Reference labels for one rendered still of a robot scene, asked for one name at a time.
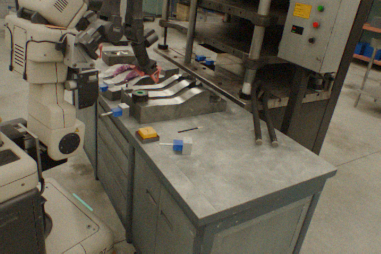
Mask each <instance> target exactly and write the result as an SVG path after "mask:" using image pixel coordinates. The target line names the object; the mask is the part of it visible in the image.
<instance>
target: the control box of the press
mask: <svg viewBox="0 0 381 254"><path fill-rule="evenodd" d="M289 2H290V6H289V10H288V13H287V18H286V23H285V27H284V30H283V35H282V39H281V41H280V43H279V46H278V49H279V51H278V56H277V57H279V58H282V59H284V60H287V62H289V63H290V64H293V65H294V67H293V72H292V79H293V85H292V88H291V91H290V95H289V99H288V102H287V106H286V110H285V114H284V117H283V121H282V125H281V129H280V132H281V133H283V134H284V135H286V136H288V137H289V138H292V135H293V131H294V128H295V124H296V121H297V118H298V115H299V111H300V107H301V104H302V101H303V97H304V93H305V90H306V87H307V83H308V80H309V77H310V75H311V74H312V73H313V72H314V71H315V72H317V73H330V72H336V71H337V69H338V66H339V63H340V60H341V57H342V54H343V51H344V48H345V45H346V42H347V39H348V36H349V32H350V29H351V27H352V24H353V20H354V17H355V14H356V12H357V8H358V5H359V2H360V0H289Z"/></svg>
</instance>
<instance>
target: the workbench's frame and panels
mask: <svg viewBox="0 0 381 254"><path fill-rule="evenodd" d="M71 93H72V105H74V106H75V107H76V109H77V112H76V119H78V120H79V121H81V122H83V123H84V124H85V131H84V141H83V149H84V151H85V153H86V155H87V157H88V159H89V161H90V163H91V165H92V167H93V169H94V177H95V180H100V182H101V184H102V186H103V188H104V190H105V192H106V194H107V196H108V198H109V200H110V201H111V203H112V205H113V207H114V209H115V211H116V213H117V215H118V217H119V219H120V221H121V223H122V225H123V227H124V229H125V237H126V241H127V243H129V244H133V246H134V248H135V249H136V251H137V253H138V254H299V252H300V249H301V247H302V244H303V241H304V238H305V236H306V233H307V230H308V227H309V225H310V222H311V219H312V216H313V214H314V211H315V209H316V206H317V204H318V200H319V198H320V195H321V192H322V191H323V188H324V185H325V182H326V180H327V179H328V178H330V177H333V176H335V175H336V172H337V170H335V171H332V172H329V173H326V174H323V175H321V176H318V177H315V178H313V179H309V180H307V181H304V182H301V183H299V184H295V185H293V186H290V187H287V188H285V189H281V190H279V191H276V192H273V193H271V194H267V195H265V196H262V197H259V198H257V199H254V200H251V201H248V202H245V203H243V204H240V205H237V206H234V207H232V208H229V209H226V210H223V211H220V212H218V213H215V214H212V215H209V216H207V217H204V218H201V219H198V217H197V216H196V215H195V213H194V212H193V211H192V210H191V208H190V207H189V206H188V205H187V203H186V202H185V201H184V200H183V198H182V197H181V196H180V195H179V194H178V192H177V191H176V189H175V188H174V187H173V186H172V185H171V183H170V182H169V181H168V180H167V178H166V177H165V176H164V175H163V174H162V172H161V171H160V169H159V168H158V167H157V166H156V165H155V163H154V162H153V161H152V160H151V158H150V157H149V156H148V155H147V154H146V152H145V151H144V149H143V148H142V147H141V146H140V145H139V143H138V142H137V141H136V140H135V138H134V137H133V136H132V135H131V133H130V132H129V131H128V130H127V128H126V127H125V126H124V124H123V123H122V122H121V121H120V120H119V118H118V117H114V116H112V115H105V116H102V115H101V114H103V113H108V112H111V109H110V107H109V106H108V104H107V103H106V102H105V101H104V100H103V98H102V97H101V96H100V95H99V96H98V98H97V100H96V102H95V103H94V104H93V106H91V107H87V108H83V109H80V110H79V109H78V90H72V91H71Z"/></svg>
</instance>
